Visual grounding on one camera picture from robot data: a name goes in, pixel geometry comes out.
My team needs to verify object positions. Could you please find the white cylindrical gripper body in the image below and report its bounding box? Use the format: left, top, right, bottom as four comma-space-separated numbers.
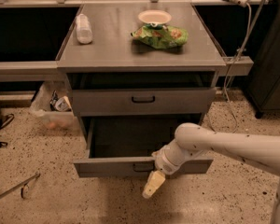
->
153, 140, 205, 175

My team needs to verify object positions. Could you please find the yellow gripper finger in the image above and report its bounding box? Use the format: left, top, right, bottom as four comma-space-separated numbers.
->
142, 171, 166, 199

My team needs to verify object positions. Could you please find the grey drawer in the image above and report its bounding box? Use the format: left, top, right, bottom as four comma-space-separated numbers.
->
72, 117, 215, 179
72, 88, 216, 117

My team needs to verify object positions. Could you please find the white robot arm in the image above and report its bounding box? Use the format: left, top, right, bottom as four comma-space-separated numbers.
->
143, 123, 280, 224

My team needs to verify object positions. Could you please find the grey top drawer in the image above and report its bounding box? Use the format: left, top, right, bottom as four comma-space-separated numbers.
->
72, 88, 216, 117

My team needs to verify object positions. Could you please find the grey drawer cabinet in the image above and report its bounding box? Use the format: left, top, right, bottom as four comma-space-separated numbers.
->
58, 2, 225, 128

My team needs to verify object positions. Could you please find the dark rolling cabinet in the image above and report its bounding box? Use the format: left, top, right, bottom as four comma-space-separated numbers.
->
244, 0, 280, 119

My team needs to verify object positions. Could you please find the green chip bag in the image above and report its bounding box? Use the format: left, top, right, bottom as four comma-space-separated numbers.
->
131, 24, 189, 49

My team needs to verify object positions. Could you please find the clear plastic storage bin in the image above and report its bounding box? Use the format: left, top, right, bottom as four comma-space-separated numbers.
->
30, 81, 78, 130

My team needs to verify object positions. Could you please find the metal rod with wheel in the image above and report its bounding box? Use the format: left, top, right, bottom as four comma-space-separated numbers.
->
0, 172, 40, 200

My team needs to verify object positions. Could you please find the white paper bowl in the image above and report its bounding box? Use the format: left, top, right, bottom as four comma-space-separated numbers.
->
138, 10, 172, 25

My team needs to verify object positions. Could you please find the white power cable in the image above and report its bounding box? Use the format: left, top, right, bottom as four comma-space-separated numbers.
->
206, 2, 253, 134

